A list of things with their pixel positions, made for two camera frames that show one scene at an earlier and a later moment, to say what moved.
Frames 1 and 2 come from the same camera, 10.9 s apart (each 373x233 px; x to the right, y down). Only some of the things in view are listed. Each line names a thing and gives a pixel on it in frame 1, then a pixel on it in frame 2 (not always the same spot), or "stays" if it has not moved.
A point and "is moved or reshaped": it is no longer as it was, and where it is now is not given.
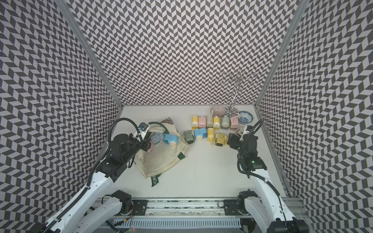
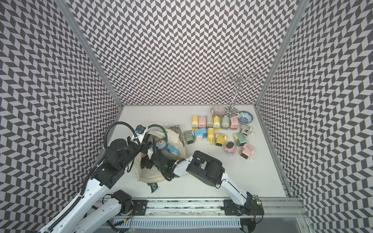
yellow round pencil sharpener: x=216 y=123 stays
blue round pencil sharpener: x=200 y=133 stays
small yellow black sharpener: x=221 y=139 stays
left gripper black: x=146 y=142 stays
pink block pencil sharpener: x=233 y=123 stays
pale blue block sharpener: x=156 y=137 → x=161 y=144
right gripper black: x=244 y=139 → x=150 y=165
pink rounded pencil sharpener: x=202 y=122 stays
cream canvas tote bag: x=151 y=163 is moved or reshaped
